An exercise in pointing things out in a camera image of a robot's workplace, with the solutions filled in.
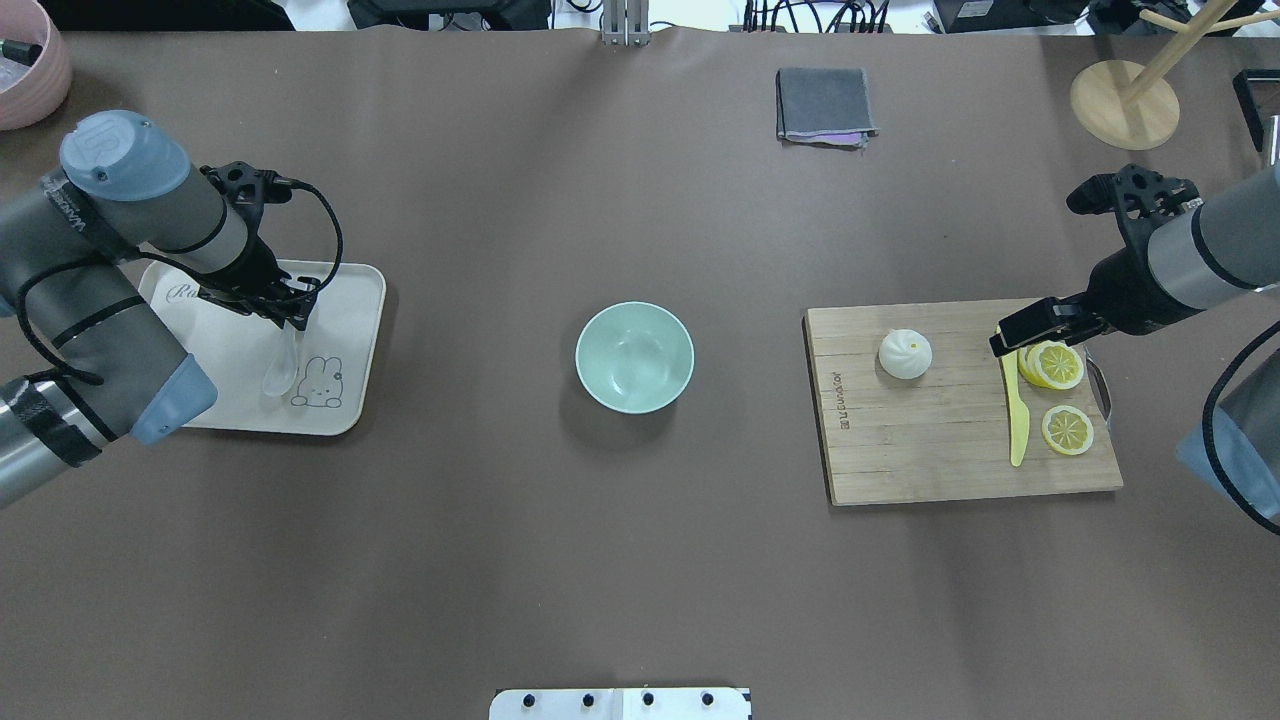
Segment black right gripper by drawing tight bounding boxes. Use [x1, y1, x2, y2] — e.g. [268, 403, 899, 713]
[989, 164, 1201, 357]

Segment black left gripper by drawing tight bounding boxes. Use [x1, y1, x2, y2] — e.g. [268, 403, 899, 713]
[198, 161, 323, 332]

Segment white ceramic soup spoon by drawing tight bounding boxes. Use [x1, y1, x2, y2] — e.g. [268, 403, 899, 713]
[261, 323, 300, 397]

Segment white steamed bun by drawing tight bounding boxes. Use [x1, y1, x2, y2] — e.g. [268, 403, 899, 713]
[877, 329, 933, 380]

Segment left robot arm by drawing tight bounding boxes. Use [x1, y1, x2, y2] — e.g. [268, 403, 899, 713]
[1, 109, 326, 506]

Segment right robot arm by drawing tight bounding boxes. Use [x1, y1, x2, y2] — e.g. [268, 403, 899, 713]
[989, 164, 1279, 532]

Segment mint green bowl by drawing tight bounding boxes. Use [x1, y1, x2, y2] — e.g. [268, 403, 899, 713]
[573, 301, 696, 415]

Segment pink bowl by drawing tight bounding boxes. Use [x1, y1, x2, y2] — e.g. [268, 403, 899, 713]
[1, 1, 72, 131]

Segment stacked lemon slices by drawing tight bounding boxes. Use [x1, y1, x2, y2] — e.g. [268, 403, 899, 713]
[1018, 341, 1085, 391]

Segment cream rabbit serving tray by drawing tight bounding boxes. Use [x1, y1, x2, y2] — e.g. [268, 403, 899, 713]
[140, 263, 387, 436]

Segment yellow plastic knife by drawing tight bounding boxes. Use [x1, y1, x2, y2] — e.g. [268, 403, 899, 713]
[998, 350, 1030, 468]

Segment single lemon slice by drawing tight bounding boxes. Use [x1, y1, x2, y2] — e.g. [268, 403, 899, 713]
[1039, 404, 1094, 456]

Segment bamboo cutting board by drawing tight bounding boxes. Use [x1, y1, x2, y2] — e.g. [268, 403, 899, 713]
[804, 299, 1123, 506]

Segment wooden mug tree stand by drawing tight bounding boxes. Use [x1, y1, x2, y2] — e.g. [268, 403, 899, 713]
[1069, 1, 1279, 151]

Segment grey folded cloth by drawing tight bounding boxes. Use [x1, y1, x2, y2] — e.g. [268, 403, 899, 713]
[774, 67, 881, 149]

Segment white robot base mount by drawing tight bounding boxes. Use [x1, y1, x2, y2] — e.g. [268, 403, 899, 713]
[488, 685, 754, 719]

